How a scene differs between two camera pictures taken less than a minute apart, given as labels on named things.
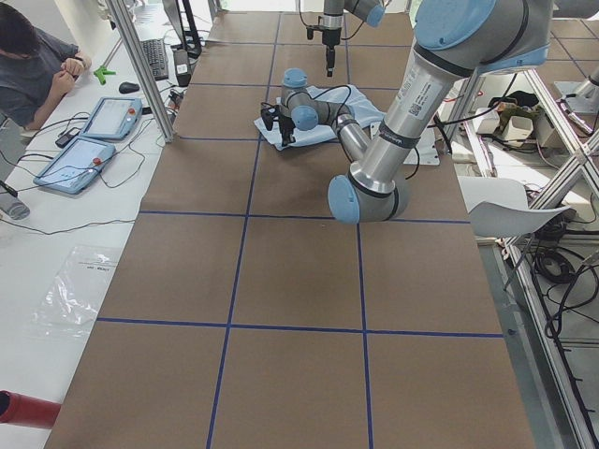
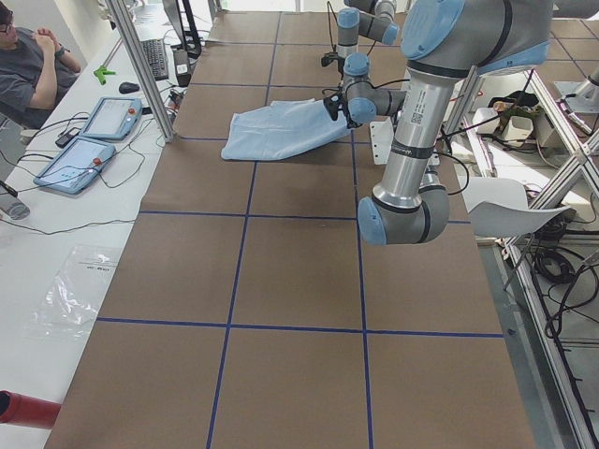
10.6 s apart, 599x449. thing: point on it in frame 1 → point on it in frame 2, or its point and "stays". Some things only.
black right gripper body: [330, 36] → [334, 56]
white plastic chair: [499, 208] stays
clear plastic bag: [70, 300] stays
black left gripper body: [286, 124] → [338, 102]
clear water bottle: [10, 204] stays
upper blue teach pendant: [114, 118] stays
